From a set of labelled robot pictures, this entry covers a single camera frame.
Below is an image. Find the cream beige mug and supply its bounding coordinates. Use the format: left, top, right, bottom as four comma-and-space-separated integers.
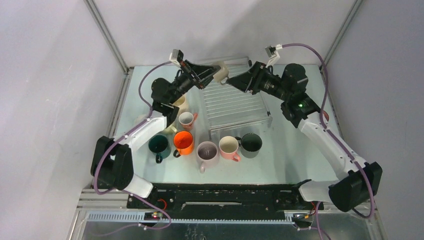
173, 94, 190, 116

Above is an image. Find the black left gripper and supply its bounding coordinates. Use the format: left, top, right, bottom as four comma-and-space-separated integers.
168, 60, 222, 105

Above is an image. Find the clear acrylic dish rack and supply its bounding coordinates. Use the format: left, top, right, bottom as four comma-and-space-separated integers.
196, 56, 274, 140

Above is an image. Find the purple cable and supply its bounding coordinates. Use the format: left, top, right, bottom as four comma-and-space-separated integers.
281, 43, 377, 240
92, 61, 173, 237

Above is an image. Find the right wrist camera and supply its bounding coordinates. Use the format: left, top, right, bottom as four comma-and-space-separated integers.
265, 44, 282, 68

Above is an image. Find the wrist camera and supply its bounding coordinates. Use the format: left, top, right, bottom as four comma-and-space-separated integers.
169, 49, 184, 68
265, 44, 282, 68

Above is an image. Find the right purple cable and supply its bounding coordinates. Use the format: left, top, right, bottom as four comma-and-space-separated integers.
281, 43, 377, 240

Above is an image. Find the light blue mug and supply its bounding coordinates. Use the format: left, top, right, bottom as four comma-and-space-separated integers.
134, 114, 147, 126

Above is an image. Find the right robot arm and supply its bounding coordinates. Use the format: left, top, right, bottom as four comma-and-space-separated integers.
226, 61, 383, 212

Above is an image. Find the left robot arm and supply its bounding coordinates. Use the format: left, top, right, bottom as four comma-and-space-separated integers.
90, 60, 228, 208

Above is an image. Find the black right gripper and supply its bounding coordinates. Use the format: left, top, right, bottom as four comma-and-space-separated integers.
227, 61, 291, 102

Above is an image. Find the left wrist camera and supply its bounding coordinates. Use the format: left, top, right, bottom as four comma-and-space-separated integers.
169, 49, 184, 68

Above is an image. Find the dark teal mug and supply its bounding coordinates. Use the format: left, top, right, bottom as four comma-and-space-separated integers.
148, 134, 171, 164

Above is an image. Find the pink patterned mug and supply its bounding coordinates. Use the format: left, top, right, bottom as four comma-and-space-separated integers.
322, 110, 330, 122

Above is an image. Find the small salmon pink mug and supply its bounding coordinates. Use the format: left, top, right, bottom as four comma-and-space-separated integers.
178, 111, 198, 131

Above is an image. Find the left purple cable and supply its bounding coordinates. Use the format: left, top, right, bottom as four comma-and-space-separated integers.
92, 61, 173, 237

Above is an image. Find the light green mug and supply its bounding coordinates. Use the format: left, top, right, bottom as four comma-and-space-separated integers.
162, 124, 178, 135

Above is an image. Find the small beige cup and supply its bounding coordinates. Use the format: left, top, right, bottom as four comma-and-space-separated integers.
213, 61, 229, 85

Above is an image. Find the dark grey mug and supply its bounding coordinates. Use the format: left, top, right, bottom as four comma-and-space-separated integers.
235, 133, 263, 159

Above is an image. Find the orange mug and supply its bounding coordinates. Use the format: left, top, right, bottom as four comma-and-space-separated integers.
173, 130, 195, 158

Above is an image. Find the mauve grey mug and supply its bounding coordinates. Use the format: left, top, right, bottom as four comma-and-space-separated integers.
196, 141, 220, 174

